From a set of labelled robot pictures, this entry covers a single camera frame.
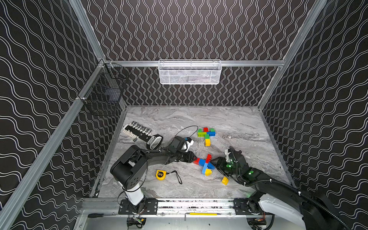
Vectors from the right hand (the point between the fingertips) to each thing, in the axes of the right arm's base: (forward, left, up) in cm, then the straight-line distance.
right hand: (211, 162), depth 83 cm
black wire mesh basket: (+37, +68, +21) cm, 80 cm away
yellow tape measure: (-6, +29, -5) cm, 30 cm away
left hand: (+2, +6, -2) cm, 7 cm away
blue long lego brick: (+24, -3, -5) cm, 25 cm away
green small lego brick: (+29, +5, -7) cm, 30 cm away
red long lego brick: (+4, +1, -3) cm, 5 cm away
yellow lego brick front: (-8, -8, -5) cm, 13 cm away
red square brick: (+27, +1, -4) cm, 28 cm away
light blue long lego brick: (-2, +4, -3) cm, 5 cm away
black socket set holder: (+17, +37, -4) cm, 41 cm away
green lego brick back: (+28, -4, -6) cm, 29 cm away
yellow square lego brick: (+17, 0, -5) cm, 17 cm away
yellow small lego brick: (-4, +2, -3) cm, 6 cm away
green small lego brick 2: (+22, 0, -5) cm, 22 cm away
